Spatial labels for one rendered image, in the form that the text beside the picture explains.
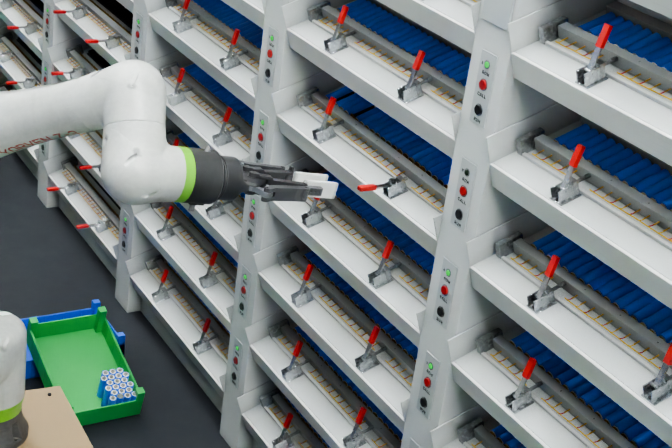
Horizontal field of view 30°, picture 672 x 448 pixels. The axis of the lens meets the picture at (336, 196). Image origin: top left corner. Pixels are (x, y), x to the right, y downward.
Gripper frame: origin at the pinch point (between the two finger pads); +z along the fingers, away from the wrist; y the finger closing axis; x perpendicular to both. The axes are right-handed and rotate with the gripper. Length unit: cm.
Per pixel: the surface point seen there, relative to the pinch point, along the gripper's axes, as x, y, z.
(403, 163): 4.1, -4.3, 21.1
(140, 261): -71, -113, 31
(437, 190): 3.8, 7.6, 20.9
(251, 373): -65, -43, 29
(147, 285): -75, -106, 31
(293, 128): -1.7, -35.3, 15.7
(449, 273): -5.4, 22.6, 16.4
